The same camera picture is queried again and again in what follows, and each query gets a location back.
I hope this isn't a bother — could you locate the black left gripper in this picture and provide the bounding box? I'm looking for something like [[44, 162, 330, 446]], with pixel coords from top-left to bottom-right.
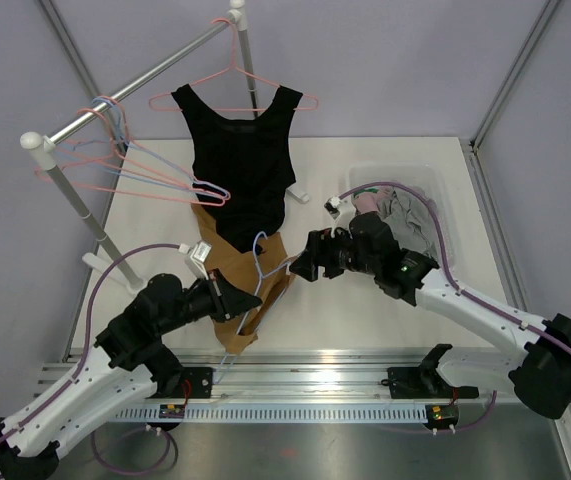
[[158, 268, 263, 336]]

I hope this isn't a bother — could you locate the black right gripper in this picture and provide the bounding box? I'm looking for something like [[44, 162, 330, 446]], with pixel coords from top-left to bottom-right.
[[290, 223, 381, 282]]

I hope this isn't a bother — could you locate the brown tank top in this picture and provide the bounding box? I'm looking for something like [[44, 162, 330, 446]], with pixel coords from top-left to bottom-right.
[[192, 205, 294, 355]]

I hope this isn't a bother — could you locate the mauve pink tank top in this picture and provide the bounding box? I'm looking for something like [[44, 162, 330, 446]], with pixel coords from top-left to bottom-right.
[[353, 191, 390, 218]]

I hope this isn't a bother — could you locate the green tank top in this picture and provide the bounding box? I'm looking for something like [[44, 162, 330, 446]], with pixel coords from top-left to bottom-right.
[[353, 187, 379, 197]]

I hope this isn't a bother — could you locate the grey tank top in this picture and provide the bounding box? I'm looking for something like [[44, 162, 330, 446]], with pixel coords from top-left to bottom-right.
[[376, 187, 439, 260]]

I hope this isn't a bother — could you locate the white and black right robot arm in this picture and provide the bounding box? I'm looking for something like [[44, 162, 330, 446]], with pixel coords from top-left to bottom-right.
[[290, 212, 571, 420]]

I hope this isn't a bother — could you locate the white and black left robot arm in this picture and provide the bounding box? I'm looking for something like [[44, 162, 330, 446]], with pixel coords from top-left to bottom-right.
[[0, 270, 262, 479]]

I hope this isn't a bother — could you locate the black tank top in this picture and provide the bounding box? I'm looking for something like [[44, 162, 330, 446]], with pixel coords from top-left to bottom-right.
[[171, 85, 302, 253]]

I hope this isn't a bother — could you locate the pink hanger under black top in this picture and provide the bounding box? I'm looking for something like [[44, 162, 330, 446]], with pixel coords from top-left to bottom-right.
[[148, 17, 320, 118]]

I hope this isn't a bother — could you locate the metal clothes rack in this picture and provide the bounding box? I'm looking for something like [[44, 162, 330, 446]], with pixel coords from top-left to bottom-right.
[[18, 0, 312, 291]]

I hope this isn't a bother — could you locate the white plastic basket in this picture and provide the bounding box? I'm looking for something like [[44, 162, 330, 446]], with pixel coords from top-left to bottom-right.
[[344, 162, 457, 266]]

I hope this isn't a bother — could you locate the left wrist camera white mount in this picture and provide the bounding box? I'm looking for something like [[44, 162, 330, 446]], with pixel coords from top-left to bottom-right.
[[178, 240, 212, 279]]

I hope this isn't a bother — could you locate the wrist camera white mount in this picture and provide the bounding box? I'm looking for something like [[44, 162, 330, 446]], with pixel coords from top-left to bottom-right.
[[178, 240, 212, 279], [324, 196, 356, 237]]

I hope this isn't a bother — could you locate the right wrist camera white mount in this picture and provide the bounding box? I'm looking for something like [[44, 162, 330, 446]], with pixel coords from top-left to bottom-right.
[[324, 196, 356, 237]]

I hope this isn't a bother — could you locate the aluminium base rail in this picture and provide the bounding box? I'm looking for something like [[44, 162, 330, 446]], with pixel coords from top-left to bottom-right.
[[39, 347, 571, 406]]

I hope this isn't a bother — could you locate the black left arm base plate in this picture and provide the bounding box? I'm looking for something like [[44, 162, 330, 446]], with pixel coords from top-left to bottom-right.
[[153, 366, 214, 400]]

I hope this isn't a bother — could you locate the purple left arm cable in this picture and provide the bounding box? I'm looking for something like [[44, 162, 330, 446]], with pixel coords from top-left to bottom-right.
[[0, 243, 184, 479]]

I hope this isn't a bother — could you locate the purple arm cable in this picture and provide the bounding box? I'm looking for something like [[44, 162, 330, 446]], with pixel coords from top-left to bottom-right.
[[337, 182, 571, 404], [0, 243, 184, 479]]

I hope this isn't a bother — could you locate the purple floor cable left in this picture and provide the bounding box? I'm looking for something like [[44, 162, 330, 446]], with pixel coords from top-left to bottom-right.
[[89, 424, 181, 474]]

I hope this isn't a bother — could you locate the white slotted cable duct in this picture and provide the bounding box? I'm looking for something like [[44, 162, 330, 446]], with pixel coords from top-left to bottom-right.
[[112, 403, 427, 424]]

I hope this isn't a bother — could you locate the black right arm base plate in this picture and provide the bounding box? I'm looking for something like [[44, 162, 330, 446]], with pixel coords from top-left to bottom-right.
[[380, 367, 480, 400]]

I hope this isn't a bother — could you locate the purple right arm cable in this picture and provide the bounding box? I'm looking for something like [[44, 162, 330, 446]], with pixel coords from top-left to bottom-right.
[[337, 182, 571, 404]]

